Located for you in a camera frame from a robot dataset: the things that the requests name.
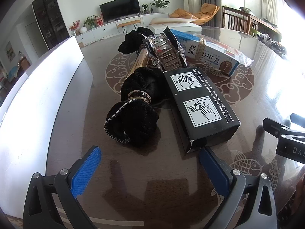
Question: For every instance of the dark glass display cabinet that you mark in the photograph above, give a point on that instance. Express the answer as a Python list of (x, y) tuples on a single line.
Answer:
[(51, 19)]

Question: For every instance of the white television cabinet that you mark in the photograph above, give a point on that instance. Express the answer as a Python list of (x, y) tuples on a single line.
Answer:
[(102, 32)]

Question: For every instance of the black box with white pictograms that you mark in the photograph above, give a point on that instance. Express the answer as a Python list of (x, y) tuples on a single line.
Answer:
[(202, 105)]

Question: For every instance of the dark wooden chair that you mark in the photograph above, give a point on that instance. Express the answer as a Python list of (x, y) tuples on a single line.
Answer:
[(234, 20)]

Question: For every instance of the white flat box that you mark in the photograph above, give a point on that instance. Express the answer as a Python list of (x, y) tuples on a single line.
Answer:
[(176, 26)]

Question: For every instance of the beige rubber band bundle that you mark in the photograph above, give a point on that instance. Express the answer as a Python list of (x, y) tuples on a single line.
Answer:
[(139, 96)]

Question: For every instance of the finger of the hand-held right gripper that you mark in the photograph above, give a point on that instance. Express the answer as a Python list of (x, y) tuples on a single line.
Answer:
[(290, 145), (298, 119)]

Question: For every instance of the dark wooden bench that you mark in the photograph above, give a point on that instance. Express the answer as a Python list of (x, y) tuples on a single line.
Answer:
[(264, 26)]

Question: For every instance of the red flower arrangement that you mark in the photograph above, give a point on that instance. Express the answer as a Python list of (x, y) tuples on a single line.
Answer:
[(75, 26)]

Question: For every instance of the black television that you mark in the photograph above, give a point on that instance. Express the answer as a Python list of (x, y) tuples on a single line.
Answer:
[(119, 8)]

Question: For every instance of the orange lounge chair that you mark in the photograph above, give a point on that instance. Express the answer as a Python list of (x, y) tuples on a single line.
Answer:
[(205, 12)]

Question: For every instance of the pile of dark clutter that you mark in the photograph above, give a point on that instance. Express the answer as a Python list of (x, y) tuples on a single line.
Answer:
[(274, 44)]

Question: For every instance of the black scrunchie with white stitching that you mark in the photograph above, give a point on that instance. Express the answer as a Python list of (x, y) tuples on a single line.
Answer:
[(133, 121)]

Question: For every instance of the plain black velvet scrunchie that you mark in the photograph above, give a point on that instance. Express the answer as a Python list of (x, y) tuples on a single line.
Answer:
[(133, 40)]

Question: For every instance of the tan rubber band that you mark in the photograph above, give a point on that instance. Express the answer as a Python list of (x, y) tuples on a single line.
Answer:
[(202, 49)]

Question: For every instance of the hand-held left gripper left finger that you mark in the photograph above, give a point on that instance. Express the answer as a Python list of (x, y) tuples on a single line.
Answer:
[(87, 171)]

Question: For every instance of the round white vase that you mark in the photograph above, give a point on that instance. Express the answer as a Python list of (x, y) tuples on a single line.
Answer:
[(82, 30)]

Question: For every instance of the large green potted plant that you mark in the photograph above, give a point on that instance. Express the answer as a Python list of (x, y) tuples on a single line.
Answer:
[(159, 3)]

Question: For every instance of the bushy green potted plant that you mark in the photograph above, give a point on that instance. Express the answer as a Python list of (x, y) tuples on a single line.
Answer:
[(90, 21)]

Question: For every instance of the white board panel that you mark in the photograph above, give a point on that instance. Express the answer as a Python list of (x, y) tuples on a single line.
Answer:
[(35, 112)]

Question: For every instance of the red gift box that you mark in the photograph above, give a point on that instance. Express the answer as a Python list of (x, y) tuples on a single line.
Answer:
[(99, 21)]

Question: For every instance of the rhinestone hair claw clip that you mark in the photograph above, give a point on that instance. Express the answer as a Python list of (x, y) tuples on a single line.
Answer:
[(166, 52)]

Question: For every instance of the sheer white curtain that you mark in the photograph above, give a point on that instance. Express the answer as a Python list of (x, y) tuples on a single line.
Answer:
[(269, 0)]

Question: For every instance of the small green potted plant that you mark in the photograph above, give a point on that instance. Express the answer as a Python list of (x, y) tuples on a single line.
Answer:
[(144, 8)]

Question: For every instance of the framed wall picture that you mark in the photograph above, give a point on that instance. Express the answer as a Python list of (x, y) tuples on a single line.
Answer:
[(10, 51)]

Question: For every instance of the wooden bench with metal legs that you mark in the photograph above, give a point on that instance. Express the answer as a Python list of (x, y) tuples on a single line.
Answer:
[(127, 22)]

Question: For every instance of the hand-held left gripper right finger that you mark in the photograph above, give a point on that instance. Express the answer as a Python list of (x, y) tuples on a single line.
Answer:
[(214, 171)]

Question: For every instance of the blue and white medicine box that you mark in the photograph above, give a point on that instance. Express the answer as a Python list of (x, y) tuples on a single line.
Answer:
[(214, 54)]

